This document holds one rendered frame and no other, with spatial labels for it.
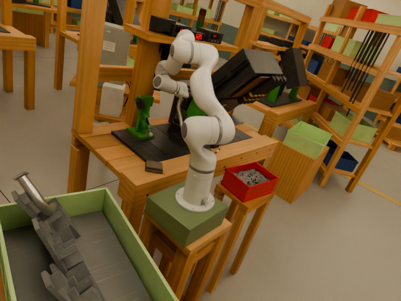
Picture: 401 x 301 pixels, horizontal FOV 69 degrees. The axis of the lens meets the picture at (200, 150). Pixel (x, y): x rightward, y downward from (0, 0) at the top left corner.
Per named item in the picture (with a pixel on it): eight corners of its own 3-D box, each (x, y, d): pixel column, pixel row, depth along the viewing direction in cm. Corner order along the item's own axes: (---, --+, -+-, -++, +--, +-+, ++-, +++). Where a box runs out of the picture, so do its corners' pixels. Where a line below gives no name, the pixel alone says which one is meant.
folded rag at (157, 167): (162, 166, 170) (163, 162, 168) (162, 174, 163) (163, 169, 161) (145, 163, 167) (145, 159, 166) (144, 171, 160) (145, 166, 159)
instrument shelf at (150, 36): (237, 52, 234) (239, 48, 232) (147, 41, 168) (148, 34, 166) (215, 43, 247) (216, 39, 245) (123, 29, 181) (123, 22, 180)
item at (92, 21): (225, 114, 289) (260, 9, 246) (78, 134, 180) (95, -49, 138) (218, 111, 293) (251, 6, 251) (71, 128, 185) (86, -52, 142)
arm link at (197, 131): (219, 172, 130) (231, 123, 120) (180, 175, 123) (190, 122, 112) (208, 159, 140) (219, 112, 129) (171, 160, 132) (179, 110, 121)
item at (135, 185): (271, 156, 263) (278, 141, 256) (131, 209, 154) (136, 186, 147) (259, 149, 270) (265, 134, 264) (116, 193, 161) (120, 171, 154)
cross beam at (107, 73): (221, 81, 273) (224, 71, 269) (91, 80, 178) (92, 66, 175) (218, 79, 276) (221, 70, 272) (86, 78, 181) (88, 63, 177)
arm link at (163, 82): (164, 83, 186) (169, 96, 183) (150, 78, 175) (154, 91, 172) (173, 76, 182) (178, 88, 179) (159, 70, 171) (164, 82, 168)
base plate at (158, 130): (252, 139, 250) (253, 137, 249) (150, 166, 170) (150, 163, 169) (216, 118, 272) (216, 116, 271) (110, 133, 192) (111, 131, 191)
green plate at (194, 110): (203, 124, 203) (216, 96, 198) (196, 123, 196) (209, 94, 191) (191, 117, 209) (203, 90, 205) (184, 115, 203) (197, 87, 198)
